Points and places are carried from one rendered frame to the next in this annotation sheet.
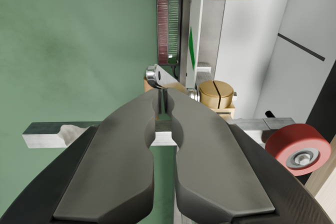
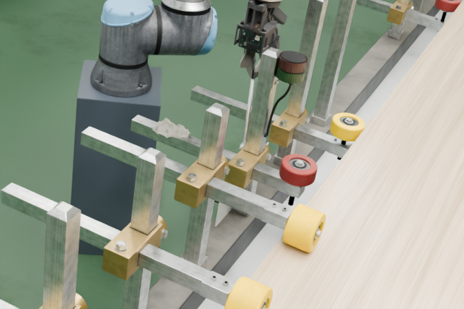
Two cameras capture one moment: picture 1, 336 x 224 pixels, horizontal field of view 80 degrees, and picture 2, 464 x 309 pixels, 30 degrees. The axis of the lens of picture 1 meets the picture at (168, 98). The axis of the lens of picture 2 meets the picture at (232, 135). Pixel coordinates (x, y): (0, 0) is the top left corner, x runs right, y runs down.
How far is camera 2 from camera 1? 2.04 m
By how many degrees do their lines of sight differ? 90
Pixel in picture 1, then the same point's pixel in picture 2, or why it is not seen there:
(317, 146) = (308, 160)
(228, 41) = (275, 238)
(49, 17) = not seen: outside the picture
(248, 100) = not seen: hidden behind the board
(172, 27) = not seen: hidden behind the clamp
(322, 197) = (315, 203)
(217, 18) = (272, 191)
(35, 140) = (141, 118)
